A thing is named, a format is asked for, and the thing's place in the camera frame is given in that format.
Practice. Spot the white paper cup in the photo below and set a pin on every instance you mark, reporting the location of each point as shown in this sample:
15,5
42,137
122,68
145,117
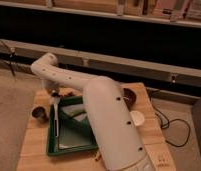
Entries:
138,118

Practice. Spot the small metal cup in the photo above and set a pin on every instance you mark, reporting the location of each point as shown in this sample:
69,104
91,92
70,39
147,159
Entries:
40,114

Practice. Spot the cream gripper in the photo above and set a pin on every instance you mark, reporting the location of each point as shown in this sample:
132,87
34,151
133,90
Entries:
50,87

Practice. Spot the green plastic tray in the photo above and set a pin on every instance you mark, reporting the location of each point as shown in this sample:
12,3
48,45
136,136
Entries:
74,136

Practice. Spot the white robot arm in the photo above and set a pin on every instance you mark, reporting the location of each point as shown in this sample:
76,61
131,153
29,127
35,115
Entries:
117,137

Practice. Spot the dark brown scrubber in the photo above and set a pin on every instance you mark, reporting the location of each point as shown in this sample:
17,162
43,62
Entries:
70,94

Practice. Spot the yellow small item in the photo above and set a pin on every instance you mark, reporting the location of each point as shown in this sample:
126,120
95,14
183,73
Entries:
97,156

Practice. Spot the white folded cloth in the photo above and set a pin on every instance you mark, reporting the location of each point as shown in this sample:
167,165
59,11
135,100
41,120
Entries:
76,112

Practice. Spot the dark maroon bowl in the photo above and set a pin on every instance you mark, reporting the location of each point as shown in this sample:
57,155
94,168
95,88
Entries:
129,97

